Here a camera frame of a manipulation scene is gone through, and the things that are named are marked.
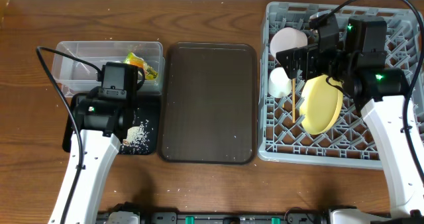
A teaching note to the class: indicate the yellow plate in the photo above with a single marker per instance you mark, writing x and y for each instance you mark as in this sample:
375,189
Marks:
321,105

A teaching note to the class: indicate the dark brown serving tray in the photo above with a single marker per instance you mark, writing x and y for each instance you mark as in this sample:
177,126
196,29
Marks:
210,104

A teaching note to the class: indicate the green orange snack wrapper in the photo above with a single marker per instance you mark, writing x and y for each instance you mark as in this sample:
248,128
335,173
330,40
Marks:
149,72

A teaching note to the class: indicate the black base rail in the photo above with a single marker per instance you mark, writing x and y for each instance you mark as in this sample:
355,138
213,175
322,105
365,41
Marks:
130,213

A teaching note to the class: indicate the grey dishwasher rack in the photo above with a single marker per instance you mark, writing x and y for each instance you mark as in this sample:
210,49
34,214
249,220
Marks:
348,143

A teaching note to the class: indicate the wooden chopstick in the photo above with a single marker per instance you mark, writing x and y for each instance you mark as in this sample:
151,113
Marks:
293,83

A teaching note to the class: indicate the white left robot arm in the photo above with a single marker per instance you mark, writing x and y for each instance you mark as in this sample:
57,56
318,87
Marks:
80,194

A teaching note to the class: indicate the spilled rice pile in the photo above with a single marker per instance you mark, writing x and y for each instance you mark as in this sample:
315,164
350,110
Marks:
139,137

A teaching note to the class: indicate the white cup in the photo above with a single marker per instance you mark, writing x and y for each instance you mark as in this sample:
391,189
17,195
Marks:
279,85

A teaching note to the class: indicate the black tray bin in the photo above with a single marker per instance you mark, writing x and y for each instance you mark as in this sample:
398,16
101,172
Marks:
150,118

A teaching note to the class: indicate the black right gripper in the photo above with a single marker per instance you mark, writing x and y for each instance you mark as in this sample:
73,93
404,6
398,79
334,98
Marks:
309,56

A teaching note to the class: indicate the clear plastic bin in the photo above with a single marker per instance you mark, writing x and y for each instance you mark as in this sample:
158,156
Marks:
76,77

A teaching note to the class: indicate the pink white small bowl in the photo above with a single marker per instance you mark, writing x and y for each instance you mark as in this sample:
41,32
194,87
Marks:
287,38

